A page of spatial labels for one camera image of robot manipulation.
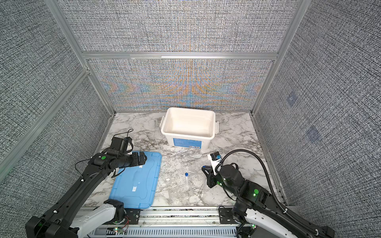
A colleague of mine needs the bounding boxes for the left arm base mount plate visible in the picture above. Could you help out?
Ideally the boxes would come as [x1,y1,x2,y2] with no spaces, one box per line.
[104,208,141,226]

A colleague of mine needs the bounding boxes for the clear glass stirring rod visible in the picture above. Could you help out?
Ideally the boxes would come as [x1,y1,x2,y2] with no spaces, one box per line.
[198,179,207,199]

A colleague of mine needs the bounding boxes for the aluminium mounting rail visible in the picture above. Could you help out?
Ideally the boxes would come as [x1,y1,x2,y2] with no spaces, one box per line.
[74,206,304,238]

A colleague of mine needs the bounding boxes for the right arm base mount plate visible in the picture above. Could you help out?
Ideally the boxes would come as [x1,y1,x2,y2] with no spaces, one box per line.
[218,206,239,225]

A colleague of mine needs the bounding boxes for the white plastic storage bin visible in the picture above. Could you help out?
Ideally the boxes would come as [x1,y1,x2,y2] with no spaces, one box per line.
[160,107,219,150]

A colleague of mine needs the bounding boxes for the blue capped test tube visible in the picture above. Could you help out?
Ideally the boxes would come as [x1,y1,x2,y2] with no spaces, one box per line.
[185,173,191,192]

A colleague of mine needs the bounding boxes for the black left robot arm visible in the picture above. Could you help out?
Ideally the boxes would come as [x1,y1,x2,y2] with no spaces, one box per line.
[25,152,147,238]

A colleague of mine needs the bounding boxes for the blue plastic bin lid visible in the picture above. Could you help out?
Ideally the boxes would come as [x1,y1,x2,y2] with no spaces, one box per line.
[109,152,162,209]

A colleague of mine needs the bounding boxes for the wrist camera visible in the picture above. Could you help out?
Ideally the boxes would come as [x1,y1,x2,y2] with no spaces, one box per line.
[110,136,134,153]
[207,152,222,176]

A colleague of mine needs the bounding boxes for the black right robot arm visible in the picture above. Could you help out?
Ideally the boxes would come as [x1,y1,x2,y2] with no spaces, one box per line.
[201,164,335,238]

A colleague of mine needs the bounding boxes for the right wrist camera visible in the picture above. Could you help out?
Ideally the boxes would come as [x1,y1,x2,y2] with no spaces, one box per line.
[207,152,222,176]

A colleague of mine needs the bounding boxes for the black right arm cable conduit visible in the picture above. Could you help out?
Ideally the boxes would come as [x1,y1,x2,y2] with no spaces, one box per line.
[220,149,328,238]

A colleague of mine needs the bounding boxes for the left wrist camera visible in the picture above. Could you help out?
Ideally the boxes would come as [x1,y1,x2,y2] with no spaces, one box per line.
[110,136,134,153]

